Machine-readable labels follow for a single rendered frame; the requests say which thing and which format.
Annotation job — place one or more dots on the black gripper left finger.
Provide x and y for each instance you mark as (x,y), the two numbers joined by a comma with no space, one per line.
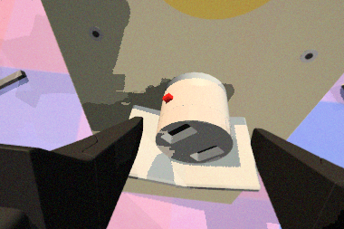
(76,186)

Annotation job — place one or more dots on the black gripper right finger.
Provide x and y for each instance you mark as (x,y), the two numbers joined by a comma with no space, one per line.
(306,191)

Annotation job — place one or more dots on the grey rectangular bar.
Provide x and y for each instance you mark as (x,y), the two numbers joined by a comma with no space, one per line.
(9,79)

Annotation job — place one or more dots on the cream cylinder with grey slotted end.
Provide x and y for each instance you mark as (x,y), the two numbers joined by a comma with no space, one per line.
(194,124)

